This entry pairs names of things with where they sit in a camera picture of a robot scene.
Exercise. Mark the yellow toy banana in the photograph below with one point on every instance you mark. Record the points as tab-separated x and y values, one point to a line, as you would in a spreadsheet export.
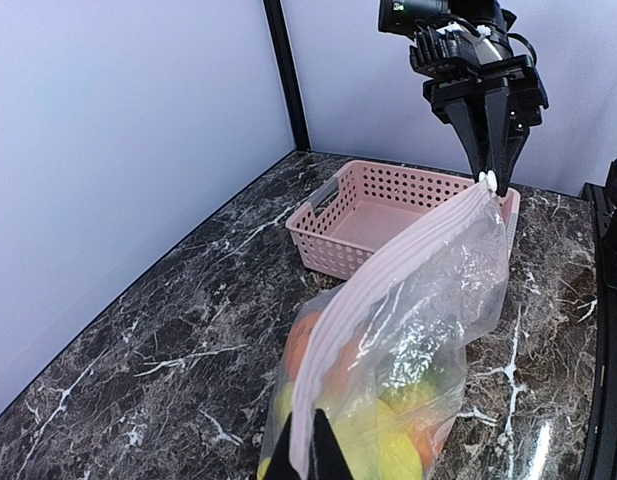
378	447

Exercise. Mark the clear zip top bag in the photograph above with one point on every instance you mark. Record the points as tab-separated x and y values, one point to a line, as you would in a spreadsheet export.
414	304

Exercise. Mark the black front rail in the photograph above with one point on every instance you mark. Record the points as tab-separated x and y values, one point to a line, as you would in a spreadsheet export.
599	460

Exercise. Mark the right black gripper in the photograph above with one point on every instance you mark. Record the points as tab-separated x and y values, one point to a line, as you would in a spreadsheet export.
487	88

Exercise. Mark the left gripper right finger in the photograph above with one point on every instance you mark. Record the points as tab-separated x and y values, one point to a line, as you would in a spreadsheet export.
327	461

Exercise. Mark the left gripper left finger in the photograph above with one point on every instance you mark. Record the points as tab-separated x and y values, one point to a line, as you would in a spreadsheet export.
279	467

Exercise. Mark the yellow toy pepper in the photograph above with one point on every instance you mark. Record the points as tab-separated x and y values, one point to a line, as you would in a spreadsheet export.
277	415

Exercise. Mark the green orange toy mango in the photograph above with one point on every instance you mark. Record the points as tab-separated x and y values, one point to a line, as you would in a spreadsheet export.
427	404

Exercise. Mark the right black frame post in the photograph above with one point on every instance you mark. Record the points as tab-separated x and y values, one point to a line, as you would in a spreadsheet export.
287	72

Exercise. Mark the pink plastic basket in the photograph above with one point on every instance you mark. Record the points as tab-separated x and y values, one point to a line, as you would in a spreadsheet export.
360	208

